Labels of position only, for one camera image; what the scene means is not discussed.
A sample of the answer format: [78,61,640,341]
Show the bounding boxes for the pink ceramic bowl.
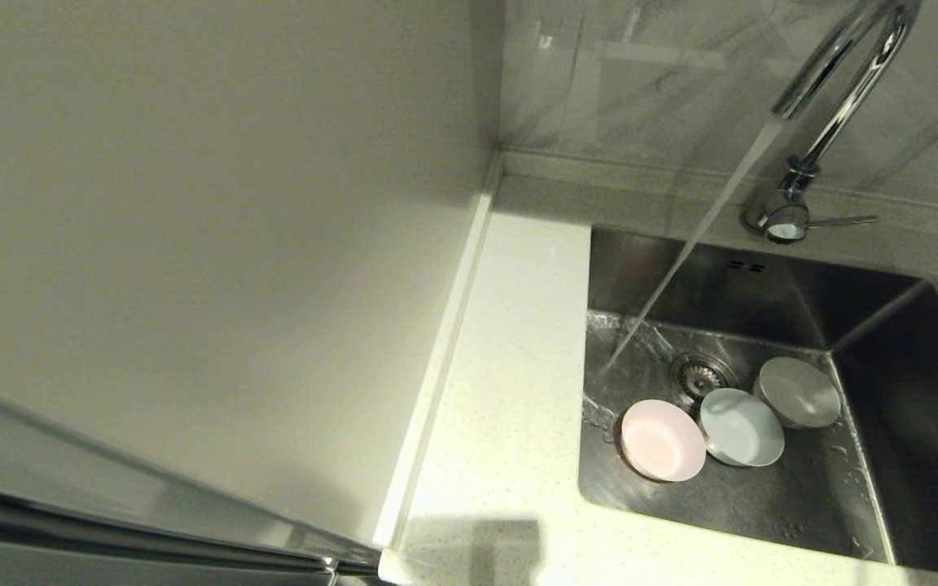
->
[620,399,708,483]

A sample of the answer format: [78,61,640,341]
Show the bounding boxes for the white ceramic bowl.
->
[752,356,842,430]
[699,387,786,468]

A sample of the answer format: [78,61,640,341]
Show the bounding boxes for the chrome faucet lever handle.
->
[808,214,879,230]

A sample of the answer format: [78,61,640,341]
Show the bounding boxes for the stainless steel sink basin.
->
[576,226,938,579]

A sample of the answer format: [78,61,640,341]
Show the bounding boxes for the white counter edge strip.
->
[373,153,504,548]

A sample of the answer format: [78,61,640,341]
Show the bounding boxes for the running water stream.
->
[598,116,786,377]

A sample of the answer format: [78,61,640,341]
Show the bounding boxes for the round metal drain strainer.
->
[668,352,740,406]

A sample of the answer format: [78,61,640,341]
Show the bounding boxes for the white cabinet side panel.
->
[0,0,506,546]

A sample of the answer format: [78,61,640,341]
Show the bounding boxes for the chrome gooseneck faucet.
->
[742,0,923,245]

